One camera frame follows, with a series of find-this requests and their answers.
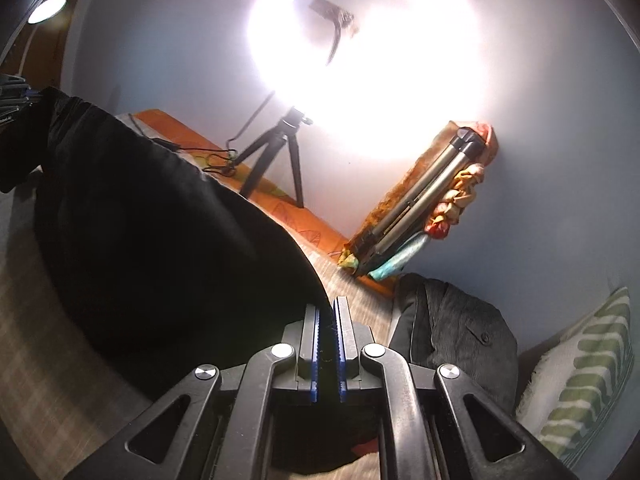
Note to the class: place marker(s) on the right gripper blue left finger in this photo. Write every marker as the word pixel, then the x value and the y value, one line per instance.
pixel 308 354

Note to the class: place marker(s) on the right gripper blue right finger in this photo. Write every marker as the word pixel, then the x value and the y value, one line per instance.
pixel 347 366

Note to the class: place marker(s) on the black pants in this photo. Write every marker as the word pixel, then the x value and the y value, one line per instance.
pixel 216 423

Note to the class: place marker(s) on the dark grey folded clothes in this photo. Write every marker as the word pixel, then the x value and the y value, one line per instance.
pixel 439 324

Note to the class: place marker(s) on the turquoise rolled cloth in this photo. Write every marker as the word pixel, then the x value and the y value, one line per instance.
pixel 396 263

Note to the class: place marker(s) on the orange bed cover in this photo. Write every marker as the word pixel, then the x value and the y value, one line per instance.
pixel 321 243

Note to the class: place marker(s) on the folded silver tripod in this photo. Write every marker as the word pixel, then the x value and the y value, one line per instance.
pixel 420 199

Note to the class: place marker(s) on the orange patterned cloth bundle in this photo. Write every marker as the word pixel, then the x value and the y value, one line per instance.
pixel 440 194

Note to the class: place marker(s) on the green striped pillow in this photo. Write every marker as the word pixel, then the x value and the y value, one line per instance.
pixel 576 385

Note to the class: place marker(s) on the round desk lamp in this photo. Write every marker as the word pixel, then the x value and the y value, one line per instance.
pixel 45 10

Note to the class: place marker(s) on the bright ring light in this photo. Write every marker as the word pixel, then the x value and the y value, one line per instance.
pixel 373 72

